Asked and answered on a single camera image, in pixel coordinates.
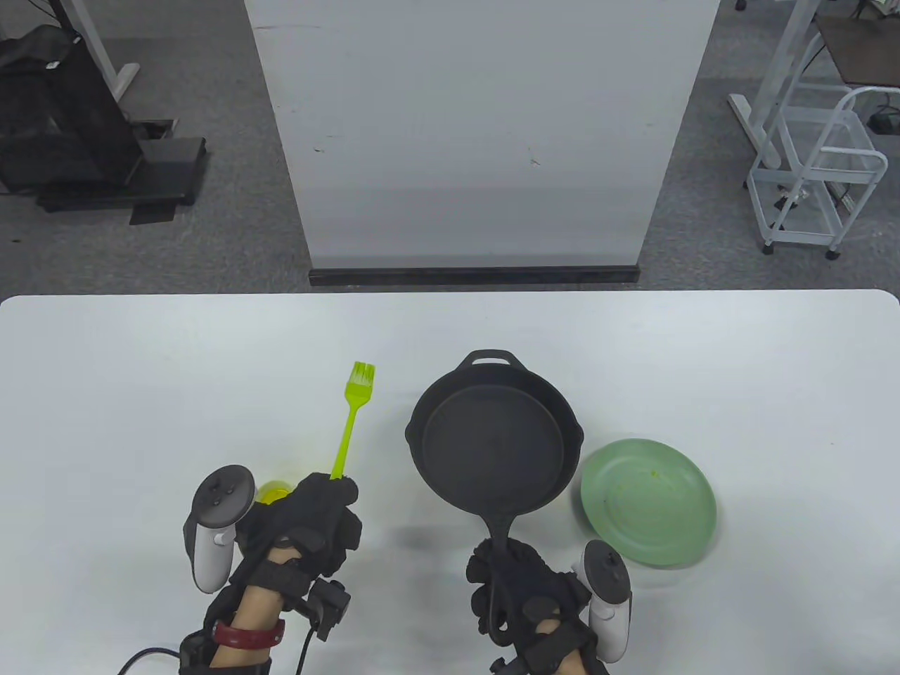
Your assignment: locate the green silicone brush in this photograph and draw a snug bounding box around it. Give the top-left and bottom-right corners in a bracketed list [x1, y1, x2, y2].
[330, 361, 376, 480]

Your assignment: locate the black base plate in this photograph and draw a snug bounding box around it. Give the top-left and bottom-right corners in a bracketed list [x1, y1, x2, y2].
[37, 137, 209, 226]

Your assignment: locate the black partition base bar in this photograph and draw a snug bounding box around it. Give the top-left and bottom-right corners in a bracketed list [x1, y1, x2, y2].
[309, 265, 641, 288]

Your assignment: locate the green round plate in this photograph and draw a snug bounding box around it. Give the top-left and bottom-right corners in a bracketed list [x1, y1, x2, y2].
[580, 439, 718, 567]

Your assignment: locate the person's right forearm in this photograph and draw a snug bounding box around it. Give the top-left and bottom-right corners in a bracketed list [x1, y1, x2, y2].
[492, 619, 609, 675]

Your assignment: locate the black cable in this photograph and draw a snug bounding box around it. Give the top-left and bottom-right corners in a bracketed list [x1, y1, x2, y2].
[116, 622, 317, 675]

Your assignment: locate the white and black left controller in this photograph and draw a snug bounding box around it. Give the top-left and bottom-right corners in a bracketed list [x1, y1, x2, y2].
[183, 465, 257, 594]

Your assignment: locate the white and black right controller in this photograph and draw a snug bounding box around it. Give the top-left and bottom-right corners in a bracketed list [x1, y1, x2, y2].
[575, 539, 634, 663]

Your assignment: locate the red wristband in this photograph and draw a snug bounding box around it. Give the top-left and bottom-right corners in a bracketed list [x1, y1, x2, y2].
[212, 619, 288, 649]

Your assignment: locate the person's left hand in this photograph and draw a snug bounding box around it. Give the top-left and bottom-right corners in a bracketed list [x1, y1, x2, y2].
[236, 472, 364, 584]

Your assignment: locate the white and black controller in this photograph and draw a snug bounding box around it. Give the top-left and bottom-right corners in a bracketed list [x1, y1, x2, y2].
[183, 465, 257, 594]
[575, 539, 634, 663]

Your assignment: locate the white wire trolley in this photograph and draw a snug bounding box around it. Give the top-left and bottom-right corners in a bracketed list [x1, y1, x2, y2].
[745, 86, 889, 261]

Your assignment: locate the black cast iron frying pan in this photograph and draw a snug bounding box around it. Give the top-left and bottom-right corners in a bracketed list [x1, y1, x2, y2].
[405, 349, 585, 649]

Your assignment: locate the black forearm strap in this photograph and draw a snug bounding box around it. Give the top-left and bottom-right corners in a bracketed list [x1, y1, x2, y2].
[179, 629, 274, 675]

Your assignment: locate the white partition board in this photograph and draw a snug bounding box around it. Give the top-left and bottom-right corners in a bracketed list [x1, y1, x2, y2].
[243, 0, 722, 271]

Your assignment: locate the brown tabletop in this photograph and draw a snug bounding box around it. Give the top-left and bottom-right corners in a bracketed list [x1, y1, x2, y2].
[816, 15, 900, 89]

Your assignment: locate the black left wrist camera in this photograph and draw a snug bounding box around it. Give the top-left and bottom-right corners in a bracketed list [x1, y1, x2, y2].
[306, 578, 352, 642]

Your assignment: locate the person's right hand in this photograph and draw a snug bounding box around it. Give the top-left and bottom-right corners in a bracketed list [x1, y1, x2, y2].
[467, 536, 593, 646]

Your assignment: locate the white desk leg frame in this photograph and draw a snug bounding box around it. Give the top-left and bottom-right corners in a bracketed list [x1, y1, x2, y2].
[60, 0, 141, 99]
[728, 0, 823, 169]

